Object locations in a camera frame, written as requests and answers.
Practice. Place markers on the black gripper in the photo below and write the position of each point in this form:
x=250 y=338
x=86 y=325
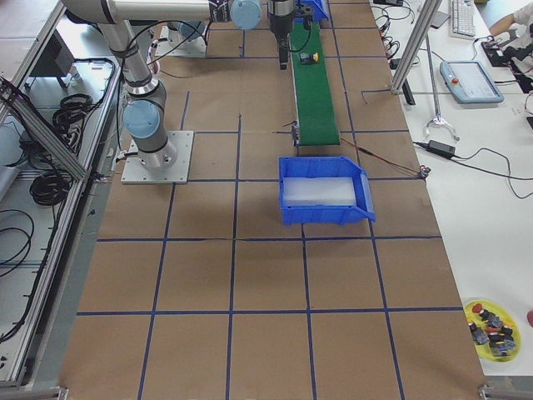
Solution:
x=278 y=23

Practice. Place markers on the yellow push button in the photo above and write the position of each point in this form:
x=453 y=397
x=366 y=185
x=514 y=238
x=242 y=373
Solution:
x=306 y=58

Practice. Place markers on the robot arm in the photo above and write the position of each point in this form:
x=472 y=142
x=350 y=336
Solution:
x=144 y=116

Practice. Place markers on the yellow plate of buttons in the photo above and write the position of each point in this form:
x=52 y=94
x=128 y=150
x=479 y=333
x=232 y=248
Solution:
x=493 y=331

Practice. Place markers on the blue left bin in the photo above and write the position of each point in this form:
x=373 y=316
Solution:
x=319 y=9

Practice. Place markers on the blue bin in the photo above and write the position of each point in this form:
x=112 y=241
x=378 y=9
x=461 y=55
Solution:
x=319 y=9
x=327 y=167

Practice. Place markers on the green conveyor belt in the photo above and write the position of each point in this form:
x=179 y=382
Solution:
x=315 y=115

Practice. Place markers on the blue right bin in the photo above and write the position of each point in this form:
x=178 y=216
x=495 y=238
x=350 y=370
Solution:
x=327 y=167

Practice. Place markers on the white foam pad right bin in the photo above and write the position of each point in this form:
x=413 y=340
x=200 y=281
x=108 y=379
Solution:
x=318 y=191

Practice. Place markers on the black power adapter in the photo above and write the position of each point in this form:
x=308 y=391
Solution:
x=441 y=149

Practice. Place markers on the teach pendant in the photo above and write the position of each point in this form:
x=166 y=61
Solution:
x=470 y=83

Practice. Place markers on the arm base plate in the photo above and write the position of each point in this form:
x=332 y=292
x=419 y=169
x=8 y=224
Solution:
x=169 y=165
x=183 y=39

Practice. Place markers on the aluminium profile post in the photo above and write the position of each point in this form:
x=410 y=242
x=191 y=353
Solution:
x=418 y=34

